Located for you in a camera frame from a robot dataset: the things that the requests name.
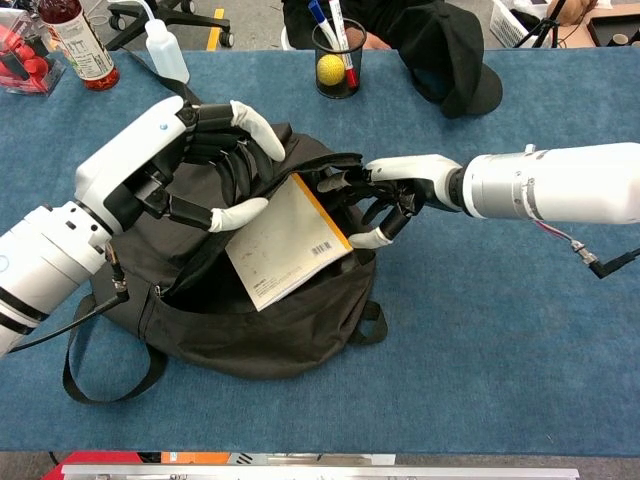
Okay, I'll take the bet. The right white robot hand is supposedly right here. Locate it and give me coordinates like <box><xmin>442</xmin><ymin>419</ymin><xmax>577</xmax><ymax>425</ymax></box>
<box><xmin>319</xmin><ymin>153</ymin><xmax>464</xmax><ymax>250</ymax></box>

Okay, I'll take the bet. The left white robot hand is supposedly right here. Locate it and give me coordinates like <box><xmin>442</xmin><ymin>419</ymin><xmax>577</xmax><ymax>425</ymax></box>
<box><xmin>73</xmin><ymin>94</ymin><xmax>287</xmax><ymax>236</ymax></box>

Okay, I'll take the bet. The white book with yellow spine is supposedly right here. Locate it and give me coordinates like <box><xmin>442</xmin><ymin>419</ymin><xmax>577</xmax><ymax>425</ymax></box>
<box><xmin>224</xmin><ymin>172</ymin><xmax>354</xmax><ymax>312</ymax></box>

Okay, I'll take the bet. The black fabric backpack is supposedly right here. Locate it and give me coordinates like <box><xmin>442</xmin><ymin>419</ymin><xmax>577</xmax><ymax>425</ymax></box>
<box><xmin>62</xmin><ymin>49</ymin><xmax>389</xmax><ymax>405</ymax></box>

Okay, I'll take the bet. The white plastic squeeze bottle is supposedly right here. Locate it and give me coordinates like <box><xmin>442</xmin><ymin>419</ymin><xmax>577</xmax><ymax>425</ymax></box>
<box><xmin>107</xmin><ymin>0</ymin><xmax>191</xmax><ymax>81</ymax></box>

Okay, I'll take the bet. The brown jar with label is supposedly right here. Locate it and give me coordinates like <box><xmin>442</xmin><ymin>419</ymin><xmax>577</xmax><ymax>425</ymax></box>
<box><xmin>38</xmin><ymin>0</ymin><xmax>121</xmax><ymax>92</ymax></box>

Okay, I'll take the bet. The white marker with red cap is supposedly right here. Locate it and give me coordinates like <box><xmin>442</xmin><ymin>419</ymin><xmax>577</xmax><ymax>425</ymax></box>
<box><xmin>327</xmin><ymin>0</ymin><xmax>361</xmax><ymax>90</ymax></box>

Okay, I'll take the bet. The black baseball cap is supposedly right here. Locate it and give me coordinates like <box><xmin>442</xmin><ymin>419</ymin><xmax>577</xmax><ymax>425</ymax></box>
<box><xmin>387</xmin><ymin>0</ymin><xmax>504</xmax><ymax>120</ymax></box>

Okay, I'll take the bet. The clear box with red pieces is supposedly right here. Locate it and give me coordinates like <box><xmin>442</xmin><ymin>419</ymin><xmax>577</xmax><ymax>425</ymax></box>
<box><xmin>0</xmin><ymin>8</ymin><xmax>67</xmax><ymax>97</ymax></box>

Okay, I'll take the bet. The yellow ball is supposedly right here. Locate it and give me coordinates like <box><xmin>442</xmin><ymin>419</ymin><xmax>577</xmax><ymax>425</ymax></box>
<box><xmin>316</xmin><ymin>53</ymin><xmax>347</xmax><ymax>85</ymax></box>

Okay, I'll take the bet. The black office chair base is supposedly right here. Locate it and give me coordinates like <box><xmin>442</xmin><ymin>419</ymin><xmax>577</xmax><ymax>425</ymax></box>
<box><xmin>107</xmin><ymin>0</ymin><xmax>235</xmax><ymax>51</ymax></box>

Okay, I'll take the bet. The white plastic basket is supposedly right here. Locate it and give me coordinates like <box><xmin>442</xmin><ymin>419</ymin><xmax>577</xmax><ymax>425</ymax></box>
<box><xmin>489</xmin><ymin>0</ymin><xmax>541</xmax><ymax>49</ymax></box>

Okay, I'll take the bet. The black tripod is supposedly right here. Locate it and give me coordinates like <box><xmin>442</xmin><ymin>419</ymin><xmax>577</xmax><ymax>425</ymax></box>
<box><xmin>514</xmin><ymin>0</ymin><xmax>569</xmax><ymax>50</ymax></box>

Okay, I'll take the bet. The white marker with blue cap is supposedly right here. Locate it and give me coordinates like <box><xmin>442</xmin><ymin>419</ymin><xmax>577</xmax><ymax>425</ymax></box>
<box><xmin>307</xmin><ymin>0</ymin><xmax>337</xmax><ymax>51</ymax></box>

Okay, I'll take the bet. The orange label strip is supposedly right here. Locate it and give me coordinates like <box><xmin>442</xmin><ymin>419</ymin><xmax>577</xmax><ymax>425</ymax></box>
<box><xmin>160</xmin><ymin>452</ymin><xmax>232</xmax><ymax>465</ymax></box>

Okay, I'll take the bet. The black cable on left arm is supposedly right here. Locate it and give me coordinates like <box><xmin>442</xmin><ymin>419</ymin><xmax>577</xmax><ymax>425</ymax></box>
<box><xmin>7</xmin><ymin>244</ymin><xmax>131</xmax><ymax>354</ymax></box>

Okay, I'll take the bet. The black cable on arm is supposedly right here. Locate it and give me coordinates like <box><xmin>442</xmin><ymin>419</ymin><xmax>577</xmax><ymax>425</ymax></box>
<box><xmin>7</xmin><ymin>244</ymin><xmax>131</xmax><ymax>354</ymax></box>
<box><xmin>532</xmin><ymin>219</ymin><xmax>640</xmax><ymax>280</ymax></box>

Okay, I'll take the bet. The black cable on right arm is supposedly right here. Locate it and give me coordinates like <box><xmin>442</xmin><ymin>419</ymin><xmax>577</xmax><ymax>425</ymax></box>
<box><xmin>532</xmin><ymin>219</ymin><xmax>640</xmax><ymax>280</ymax></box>

